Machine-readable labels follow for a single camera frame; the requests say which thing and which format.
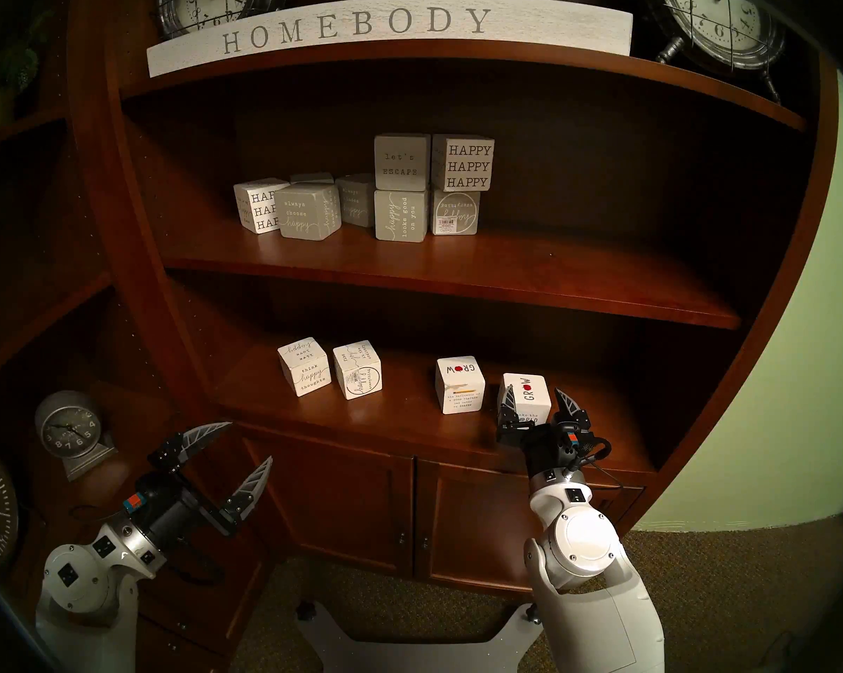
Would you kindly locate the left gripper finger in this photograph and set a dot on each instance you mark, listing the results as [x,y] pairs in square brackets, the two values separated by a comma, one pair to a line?
[247,493]
[183,447]

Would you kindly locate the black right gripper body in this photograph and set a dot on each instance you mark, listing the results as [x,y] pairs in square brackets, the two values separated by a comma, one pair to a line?
[547,447]

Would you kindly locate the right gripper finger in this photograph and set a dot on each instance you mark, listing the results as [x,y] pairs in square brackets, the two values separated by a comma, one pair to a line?
[570,412]
[510,412]

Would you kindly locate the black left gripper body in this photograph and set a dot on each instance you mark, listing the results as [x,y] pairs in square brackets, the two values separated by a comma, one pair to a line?
[172,507]

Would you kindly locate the white GROW teacher cube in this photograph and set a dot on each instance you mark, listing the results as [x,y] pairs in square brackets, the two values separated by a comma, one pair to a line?
[530,391]
[460,384]

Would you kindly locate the white think happy thoughts cube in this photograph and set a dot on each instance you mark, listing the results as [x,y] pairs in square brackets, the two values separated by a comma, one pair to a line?
[302,366]

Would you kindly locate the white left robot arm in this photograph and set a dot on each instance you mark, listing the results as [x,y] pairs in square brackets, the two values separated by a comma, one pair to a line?
[78,587]

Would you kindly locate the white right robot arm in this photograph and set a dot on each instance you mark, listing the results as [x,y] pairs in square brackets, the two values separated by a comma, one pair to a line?
[582,538]

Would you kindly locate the wooden cabinet door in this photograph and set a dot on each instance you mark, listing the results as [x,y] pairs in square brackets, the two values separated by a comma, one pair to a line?
[463,517]
[337,496]

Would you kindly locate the small grey alarm clock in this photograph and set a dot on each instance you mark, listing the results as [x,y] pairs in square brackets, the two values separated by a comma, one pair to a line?
[67,426]

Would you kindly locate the black base knob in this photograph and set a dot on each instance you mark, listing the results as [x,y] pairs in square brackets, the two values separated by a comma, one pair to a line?
[306,612]
[532,613]

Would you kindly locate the dark wooden bookshelf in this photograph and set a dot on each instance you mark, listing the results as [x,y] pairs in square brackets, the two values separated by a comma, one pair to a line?
[463,272]

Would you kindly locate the white happy everything cube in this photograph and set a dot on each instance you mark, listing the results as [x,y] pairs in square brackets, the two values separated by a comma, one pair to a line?
[456,212]
[357,370]

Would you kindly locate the grey happy looks good cube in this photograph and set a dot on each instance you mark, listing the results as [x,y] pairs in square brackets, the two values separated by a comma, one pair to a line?
[400,216]

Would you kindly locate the white HAPPY print cube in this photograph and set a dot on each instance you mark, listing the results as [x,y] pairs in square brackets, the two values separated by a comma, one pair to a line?
[463,163]
[253,205]

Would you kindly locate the grey always choose happy cube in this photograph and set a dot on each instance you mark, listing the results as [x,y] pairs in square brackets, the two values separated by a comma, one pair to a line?
[355,198]
[302,212]

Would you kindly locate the grey lets escape cube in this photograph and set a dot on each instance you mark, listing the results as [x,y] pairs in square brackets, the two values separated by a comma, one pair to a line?
[400,161]

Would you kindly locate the plain grey cube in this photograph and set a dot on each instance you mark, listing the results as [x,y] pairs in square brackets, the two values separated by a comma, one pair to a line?
[311,178]

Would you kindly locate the white HOMEBODY wooden sign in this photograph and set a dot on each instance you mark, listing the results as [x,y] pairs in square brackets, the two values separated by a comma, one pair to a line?
[393,23]

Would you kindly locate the green artificial plant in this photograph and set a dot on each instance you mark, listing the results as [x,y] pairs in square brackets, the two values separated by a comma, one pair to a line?
[18,65]

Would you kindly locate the caged metal clock with stand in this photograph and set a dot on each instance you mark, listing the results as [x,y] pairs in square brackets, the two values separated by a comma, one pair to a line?
[716,19]

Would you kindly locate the round caged metal clock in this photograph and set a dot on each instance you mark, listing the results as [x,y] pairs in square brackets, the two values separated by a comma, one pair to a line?
[204,2]

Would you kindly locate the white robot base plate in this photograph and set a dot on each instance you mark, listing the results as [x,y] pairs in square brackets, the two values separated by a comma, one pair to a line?
[323,636]

